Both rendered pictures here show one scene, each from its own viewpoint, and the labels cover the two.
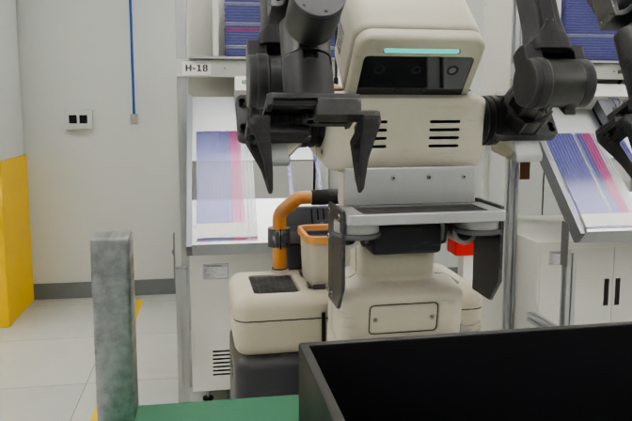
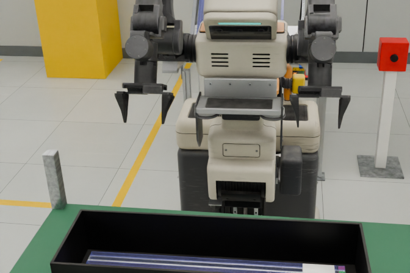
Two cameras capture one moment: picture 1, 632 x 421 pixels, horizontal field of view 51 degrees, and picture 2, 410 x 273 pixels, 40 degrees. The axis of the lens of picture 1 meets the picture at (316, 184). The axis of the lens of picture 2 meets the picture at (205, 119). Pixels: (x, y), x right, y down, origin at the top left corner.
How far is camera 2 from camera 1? 0.90 m
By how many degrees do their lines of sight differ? 26
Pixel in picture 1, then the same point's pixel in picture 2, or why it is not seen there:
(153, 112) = not seen: outside the picture
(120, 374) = (56, 195)
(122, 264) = (52, 163)
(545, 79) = (302, 44)
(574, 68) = not seen: hidden behind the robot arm
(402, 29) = (227, 13)
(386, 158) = (229, 71)
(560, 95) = not seen: hidden behind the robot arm
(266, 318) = (191, 131)
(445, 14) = (255, 0)
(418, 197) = (244, 94)
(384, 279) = (233, 129)
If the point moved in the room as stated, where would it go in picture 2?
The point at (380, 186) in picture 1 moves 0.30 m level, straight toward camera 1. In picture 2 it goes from (222, 88) to (180, 130)
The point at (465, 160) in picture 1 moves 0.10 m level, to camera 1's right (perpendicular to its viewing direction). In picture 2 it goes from (274, 74) to (307, 77)
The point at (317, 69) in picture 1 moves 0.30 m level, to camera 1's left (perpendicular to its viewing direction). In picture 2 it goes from (145, 70) to (39, 61)
